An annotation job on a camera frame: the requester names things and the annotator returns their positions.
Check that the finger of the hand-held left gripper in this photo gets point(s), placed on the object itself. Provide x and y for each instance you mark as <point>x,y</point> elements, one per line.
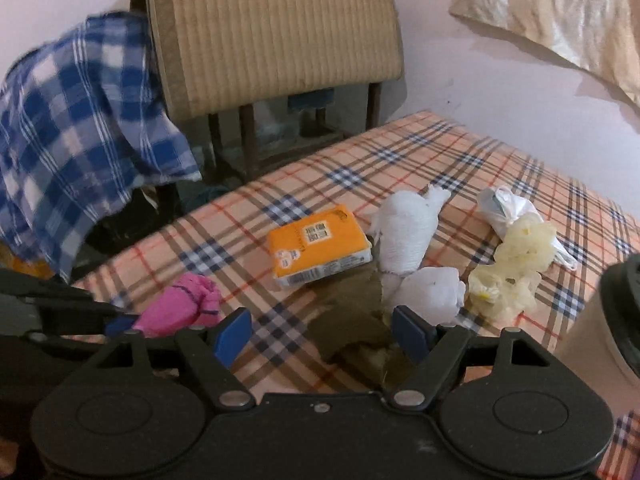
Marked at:
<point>75,300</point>
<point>75,339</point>

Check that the pink sock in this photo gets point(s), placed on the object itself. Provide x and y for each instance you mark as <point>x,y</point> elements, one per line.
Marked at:
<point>180,305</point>

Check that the orange tissue pack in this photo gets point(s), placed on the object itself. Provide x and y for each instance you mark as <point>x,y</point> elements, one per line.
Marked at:
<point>315,247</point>

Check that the wooden chair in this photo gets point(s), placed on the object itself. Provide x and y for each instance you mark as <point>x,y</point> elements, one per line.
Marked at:
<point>247,140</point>

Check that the blue checked cloth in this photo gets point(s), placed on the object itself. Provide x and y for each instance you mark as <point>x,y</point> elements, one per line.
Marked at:
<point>75,125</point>

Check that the white plastic bag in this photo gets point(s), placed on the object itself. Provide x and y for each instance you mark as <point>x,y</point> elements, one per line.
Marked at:
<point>505,207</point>

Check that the olive green cloth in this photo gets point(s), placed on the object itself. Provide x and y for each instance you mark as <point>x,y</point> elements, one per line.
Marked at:
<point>350,317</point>

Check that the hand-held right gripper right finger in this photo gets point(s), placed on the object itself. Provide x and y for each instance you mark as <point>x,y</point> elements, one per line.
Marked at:
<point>409,331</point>

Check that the beige container with black lid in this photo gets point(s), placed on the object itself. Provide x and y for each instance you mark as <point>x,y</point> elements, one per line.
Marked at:
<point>590,340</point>

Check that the shiny gold cloth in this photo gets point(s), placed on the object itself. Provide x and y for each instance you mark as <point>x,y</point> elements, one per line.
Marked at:
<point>560,5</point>

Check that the teal cloth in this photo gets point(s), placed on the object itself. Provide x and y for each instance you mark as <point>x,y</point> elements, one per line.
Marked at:
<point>214,193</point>

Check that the orange cloth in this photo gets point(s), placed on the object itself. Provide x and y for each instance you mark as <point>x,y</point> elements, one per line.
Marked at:
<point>20,264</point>

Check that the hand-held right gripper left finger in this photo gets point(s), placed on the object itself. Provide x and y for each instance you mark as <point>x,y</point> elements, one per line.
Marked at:
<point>234,334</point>

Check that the woven straw mat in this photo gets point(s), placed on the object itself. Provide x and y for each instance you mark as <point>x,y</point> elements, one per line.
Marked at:
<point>280,30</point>

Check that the white cloth ball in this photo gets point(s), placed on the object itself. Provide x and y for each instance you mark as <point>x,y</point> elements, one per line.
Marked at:
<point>435,294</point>

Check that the white cloth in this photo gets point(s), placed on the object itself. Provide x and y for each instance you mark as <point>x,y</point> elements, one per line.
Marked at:
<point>405,232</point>

